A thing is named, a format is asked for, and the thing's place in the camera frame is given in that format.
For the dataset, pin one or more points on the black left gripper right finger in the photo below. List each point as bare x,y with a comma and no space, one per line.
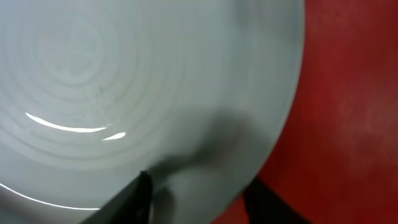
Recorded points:
264,206

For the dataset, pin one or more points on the light blue plate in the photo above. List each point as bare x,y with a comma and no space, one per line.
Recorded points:
95,91

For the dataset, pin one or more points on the red plastic tray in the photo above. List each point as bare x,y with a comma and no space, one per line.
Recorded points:
336,159

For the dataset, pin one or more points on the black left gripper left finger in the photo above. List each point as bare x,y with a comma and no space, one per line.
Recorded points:
131,205

